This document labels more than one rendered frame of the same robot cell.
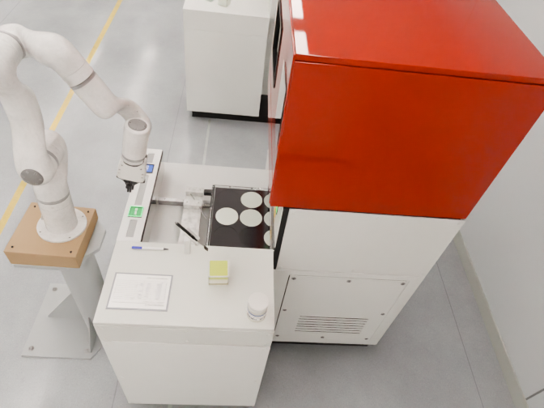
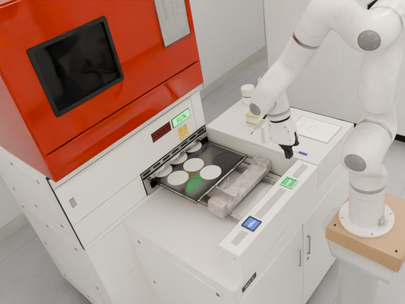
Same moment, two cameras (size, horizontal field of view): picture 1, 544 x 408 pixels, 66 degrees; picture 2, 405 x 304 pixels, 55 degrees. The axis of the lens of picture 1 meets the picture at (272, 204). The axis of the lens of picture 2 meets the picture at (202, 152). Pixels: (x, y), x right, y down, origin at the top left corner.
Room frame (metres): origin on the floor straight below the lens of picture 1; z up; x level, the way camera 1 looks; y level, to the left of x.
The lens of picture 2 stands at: (1.99, 1.33, 2.04)
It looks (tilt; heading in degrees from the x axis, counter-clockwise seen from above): 36 degrees down; 236
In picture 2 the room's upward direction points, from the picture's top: 11 degrees counter-clockwise
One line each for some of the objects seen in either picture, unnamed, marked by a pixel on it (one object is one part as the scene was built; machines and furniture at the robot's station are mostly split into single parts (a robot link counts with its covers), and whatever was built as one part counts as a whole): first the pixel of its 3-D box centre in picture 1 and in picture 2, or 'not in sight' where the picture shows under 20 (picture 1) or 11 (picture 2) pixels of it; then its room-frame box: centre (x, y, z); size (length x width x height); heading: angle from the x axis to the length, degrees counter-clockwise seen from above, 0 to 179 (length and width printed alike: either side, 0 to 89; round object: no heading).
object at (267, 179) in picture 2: not in sight; (244, 169); (1.03, 0.24, 0.84); 0.50 x 0.02 x 0.03; 98
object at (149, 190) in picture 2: (269, 217); (178, 161); (1.23, 0.00, 0.89); 0.44 x 0.02 x 0.10; 8
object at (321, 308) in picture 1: (321, 251); (131, 223); (1.46, -0.33, 0.41); 0.82 x 0.71 x 0.82; 8
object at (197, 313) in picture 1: (191, 292); (277, 136); (0.79, 0.25, 0.89); 0.62 x 0.35 x 0.14; 98
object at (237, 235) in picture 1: (251, 218); (193, 164); (1.21, 0.08, 0.90); 0.34 x 0.34 x 0.01; 8
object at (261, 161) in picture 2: not in sight; (261, 161); (0.99, 0.32, 0.89); 0.08 x 0.03 x 0.03; 98
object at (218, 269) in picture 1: (218, 273); (255, 116); (0.83, 0.15, 1.00); 0.07 x 0.07 x 0.07; 12
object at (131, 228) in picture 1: (143, 201); (272, 215); (1.20, 0.57, 0.89); 0.55 x 0.09 x 0.14; 8
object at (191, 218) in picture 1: (191, 221); (240, 187); (1.15, 0.34, 0.87); 0.36 x 0.08 x 0.03; 8
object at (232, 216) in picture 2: (212, 204); (208, 204); (1.30, 0.28, 0.84); 0.50 x 0.02 x 0.03; 98
